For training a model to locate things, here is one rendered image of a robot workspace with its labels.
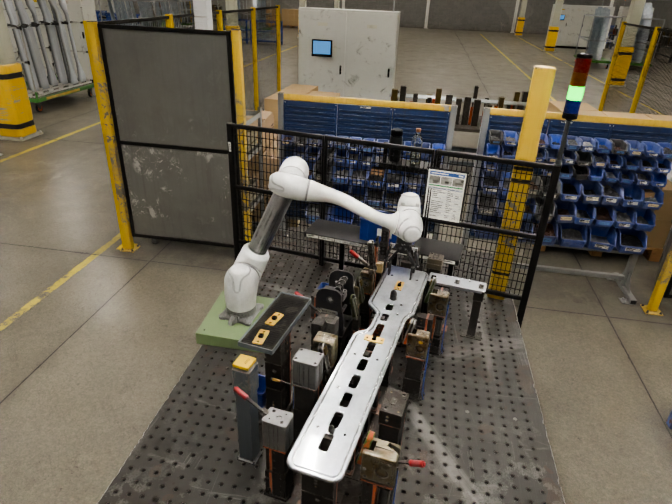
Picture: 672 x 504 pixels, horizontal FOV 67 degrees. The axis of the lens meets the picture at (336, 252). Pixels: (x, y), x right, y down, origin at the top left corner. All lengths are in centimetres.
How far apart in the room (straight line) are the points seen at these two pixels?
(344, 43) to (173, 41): 486
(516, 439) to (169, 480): 136
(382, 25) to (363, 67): 70
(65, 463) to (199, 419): 115
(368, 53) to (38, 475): 740
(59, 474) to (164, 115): 276
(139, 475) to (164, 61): 321
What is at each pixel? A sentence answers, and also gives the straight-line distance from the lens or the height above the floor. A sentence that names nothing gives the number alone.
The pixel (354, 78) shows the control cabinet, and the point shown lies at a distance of 891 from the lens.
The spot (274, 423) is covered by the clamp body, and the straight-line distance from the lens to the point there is 172.
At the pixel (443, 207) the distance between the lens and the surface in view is 291.
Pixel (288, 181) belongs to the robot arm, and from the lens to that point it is 228.
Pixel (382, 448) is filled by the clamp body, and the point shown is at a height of 106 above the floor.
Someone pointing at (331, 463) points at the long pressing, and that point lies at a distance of 169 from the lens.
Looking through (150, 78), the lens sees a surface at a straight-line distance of 454.
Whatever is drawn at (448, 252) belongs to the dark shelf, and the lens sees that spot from 286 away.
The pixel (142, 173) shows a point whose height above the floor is 78.
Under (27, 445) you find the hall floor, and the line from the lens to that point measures 344.
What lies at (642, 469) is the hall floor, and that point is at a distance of 349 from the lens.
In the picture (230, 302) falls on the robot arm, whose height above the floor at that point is 88.
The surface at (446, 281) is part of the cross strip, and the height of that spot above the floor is 100.
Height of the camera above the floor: 230
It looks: 28 degrees down
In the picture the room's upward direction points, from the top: 2 degrees clockwise
